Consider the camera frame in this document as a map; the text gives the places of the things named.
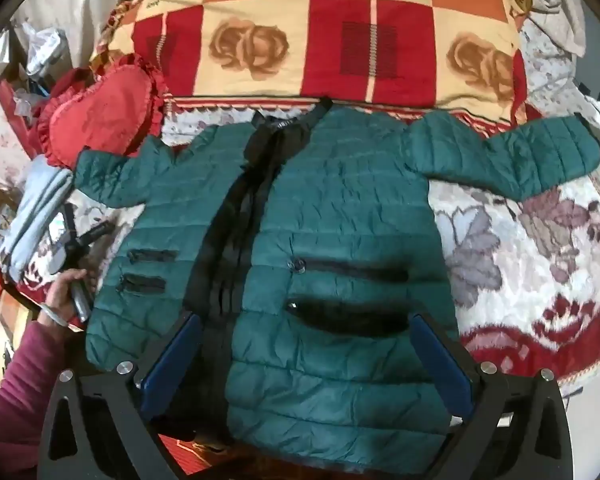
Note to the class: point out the red cream rose patchwork quilt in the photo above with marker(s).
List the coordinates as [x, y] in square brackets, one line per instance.
[280, 35]

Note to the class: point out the red heart ruffled pillow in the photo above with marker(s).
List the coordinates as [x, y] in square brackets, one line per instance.
[100, 115]

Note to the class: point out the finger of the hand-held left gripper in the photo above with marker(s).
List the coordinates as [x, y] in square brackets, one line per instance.
[69, 222]
[99, 232]

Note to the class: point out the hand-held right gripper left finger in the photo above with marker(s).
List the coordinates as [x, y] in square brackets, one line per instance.
[172, 360]

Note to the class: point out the person's left forearm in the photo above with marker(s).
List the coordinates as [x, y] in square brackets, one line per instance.
[20, 390]

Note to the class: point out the white floral blanket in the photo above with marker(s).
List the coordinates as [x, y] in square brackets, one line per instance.
[530, 270]

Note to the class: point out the person's left hand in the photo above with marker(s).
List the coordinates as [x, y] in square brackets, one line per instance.
[60, 295]

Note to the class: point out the white crumpled cloth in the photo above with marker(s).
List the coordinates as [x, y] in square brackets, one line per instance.
[555, 10]

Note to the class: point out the light blue folded cloth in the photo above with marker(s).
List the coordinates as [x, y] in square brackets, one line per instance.
[35, 210]

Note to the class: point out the white plastic bag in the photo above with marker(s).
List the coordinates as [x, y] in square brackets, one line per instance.
[45, 50]

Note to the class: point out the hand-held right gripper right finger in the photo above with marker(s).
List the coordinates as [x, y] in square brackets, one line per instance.
[442, 365]

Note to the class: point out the green puffer jacket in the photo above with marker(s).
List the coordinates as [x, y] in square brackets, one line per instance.
[330, 200]

